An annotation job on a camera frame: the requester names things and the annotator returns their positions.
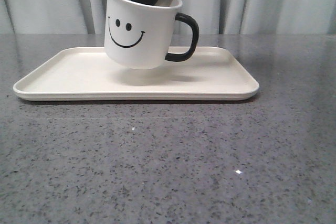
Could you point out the pale grey pleated curtain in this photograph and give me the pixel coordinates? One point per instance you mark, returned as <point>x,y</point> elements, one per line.
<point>213,16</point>

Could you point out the cream rectangular plastic tray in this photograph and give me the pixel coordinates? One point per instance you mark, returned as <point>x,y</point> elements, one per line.
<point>87,73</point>

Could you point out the white smiley mug black handle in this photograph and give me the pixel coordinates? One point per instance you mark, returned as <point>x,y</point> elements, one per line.
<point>138,36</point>

